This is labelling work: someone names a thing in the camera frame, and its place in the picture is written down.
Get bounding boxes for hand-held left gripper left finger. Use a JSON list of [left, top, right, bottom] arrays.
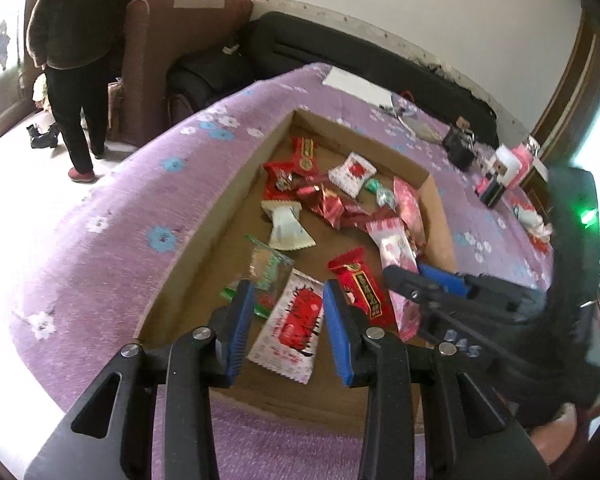
[[24, 279, 257, 480]]

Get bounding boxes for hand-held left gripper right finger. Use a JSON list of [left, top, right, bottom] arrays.
[[321, 279, 552, 480]]

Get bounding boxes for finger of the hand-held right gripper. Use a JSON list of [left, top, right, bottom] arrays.
[[383, 265, 474, 312], [419, 262, 474, 297]]

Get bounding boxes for pink patterned snack packet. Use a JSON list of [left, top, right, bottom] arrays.
[[366, 216, 425, 342], [393, 176, 428, 247]]

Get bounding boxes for white packet with red rectangle print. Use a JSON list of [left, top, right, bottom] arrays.
[[247, 267, 327, 386]]

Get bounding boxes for red candy with dark label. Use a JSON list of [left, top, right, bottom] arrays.
[[328, 248, 397, 334], [290, 136, 322, 177], [262, 160, 302, 202]]

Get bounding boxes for clear green snack packet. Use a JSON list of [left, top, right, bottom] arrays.
[[224, 234, 294, 319]]

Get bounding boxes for large red gold-print snack packet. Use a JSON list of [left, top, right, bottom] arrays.
[[337, 199, 399, 234]]

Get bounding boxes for cardboard box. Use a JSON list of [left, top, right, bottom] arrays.
[[132, 109, 458, 436]]

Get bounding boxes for green candy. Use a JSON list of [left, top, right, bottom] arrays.
[[366, 176, 397, 209]]

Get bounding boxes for cream white snack packet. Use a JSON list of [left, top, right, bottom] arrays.
[[260, 199, 317, 252]]

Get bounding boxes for red foil snack packet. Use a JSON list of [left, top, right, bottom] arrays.
[[295, 184, 347, 224]]

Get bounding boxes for white packet with red round print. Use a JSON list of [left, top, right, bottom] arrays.
[[328, 152, 377, 197]]

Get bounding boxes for crumpled plastic bags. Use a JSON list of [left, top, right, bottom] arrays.
[[511, 204, 554, 254]]

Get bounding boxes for small black bottle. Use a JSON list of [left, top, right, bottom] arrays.
[[479, 169, 507, 209]]

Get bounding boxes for pink white box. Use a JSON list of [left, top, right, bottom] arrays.
[[494, 143, 522, 189]]

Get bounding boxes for pink container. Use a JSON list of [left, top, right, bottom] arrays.
[[512, 141, 539, 182]]

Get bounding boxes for purple floral tablecloth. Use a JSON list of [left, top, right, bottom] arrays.
[[7, 61, 556, 480]]

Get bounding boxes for white paper sheet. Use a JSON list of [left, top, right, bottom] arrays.
[[322, 66, 396, 110]]

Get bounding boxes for black sofa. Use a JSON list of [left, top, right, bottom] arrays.
[[166, 11, 499, 150]]

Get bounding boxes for black bag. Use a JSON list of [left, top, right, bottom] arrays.
[[169, 49, 255, 107]]

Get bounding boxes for black boots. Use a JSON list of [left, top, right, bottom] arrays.
[[26, 123, 61, 150]]

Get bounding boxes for brown armchair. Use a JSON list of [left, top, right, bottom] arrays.
[[106, 0, 256, 144]]

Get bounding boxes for glass panel door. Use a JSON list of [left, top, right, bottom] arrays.
[[0, 0, 33, 147]]

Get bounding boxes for wooden door frame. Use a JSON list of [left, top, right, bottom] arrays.
[[529, 7, 600, 163]]

